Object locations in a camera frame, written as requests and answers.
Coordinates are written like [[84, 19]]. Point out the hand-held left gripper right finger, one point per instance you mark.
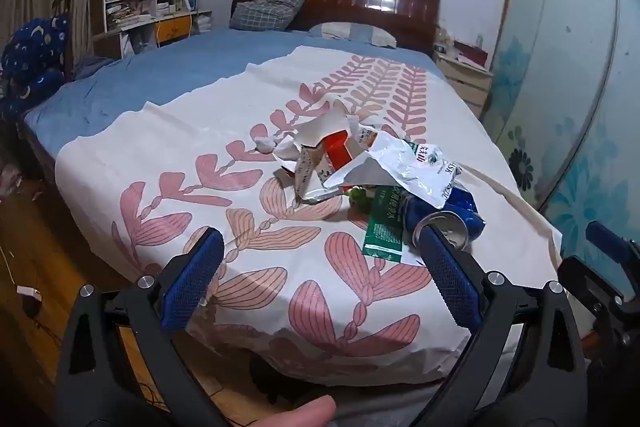
[[451, 282]]

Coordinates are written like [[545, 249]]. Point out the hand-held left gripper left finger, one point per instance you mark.
[[194, 278]]

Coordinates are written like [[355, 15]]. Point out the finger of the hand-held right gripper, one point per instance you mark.
[[607, 241]]

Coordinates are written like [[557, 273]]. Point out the crushed blue can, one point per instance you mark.
[[460, 212]]

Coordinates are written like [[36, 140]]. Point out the green packet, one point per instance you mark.
[[385, 227]]

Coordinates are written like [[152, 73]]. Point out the white plastic wrapper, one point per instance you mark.
[[400, 162]]

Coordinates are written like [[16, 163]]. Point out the red white carton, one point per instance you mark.
[[340, 152]]

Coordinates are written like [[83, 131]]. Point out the person's left hand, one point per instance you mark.
[[295, 412]]

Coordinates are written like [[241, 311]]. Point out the small green wrapper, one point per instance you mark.
[[360, 198]]

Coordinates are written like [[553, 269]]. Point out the white sheet pink leaf print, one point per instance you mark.
[[175, 132]]

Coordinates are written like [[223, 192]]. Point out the crumpled white tissue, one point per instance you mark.
[[264, 144]]

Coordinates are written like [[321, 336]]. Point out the white charger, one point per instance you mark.
[[29, 293]]

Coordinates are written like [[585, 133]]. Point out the floral sliding wardrobe door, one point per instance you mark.
[[550, 57]]

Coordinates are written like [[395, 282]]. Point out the crumpled white plastic wrap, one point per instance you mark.
[[320, 127]]

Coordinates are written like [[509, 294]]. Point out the cream nightstand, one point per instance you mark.
[[465, 82]]

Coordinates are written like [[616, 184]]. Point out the red box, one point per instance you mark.
[[470, 54]]

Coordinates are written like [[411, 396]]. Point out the blue white striped pillow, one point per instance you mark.
[[350, 32]]

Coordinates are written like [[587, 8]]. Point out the grey plaid pillow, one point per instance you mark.
[[265, 12]]

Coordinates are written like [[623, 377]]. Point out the navy star print blanket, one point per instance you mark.
[[35, 52]]

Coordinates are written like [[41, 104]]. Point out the dark wooden headboard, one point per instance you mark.
[[350, 2]]

